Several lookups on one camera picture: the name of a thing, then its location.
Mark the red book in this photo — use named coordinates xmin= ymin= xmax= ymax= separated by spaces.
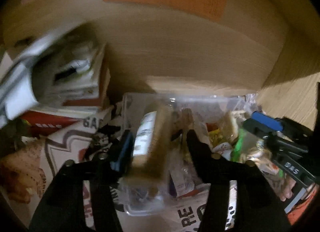
xmin=19 ymin=111 xmax=80 ymax=136

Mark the brown cracker packet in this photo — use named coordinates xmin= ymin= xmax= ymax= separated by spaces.
xmin=128 ymin=101 xmax=172 ymax=183

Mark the clear plastic storage bin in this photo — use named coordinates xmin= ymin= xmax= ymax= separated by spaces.
xmin=121 ymin=93 xmax=252 ymax=216

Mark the person's right hand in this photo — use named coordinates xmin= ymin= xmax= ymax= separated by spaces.
xmin=279 ymin=176 xmax=296 ymax=202

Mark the stack of books and papers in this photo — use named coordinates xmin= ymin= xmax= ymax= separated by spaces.
xmin=1 ymin=21 xmax=111 ymax=128

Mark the newspaper print cloth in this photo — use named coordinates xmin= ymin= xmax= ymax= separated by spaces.
xmin=0 ymin=104 xmax=296 ymax=232

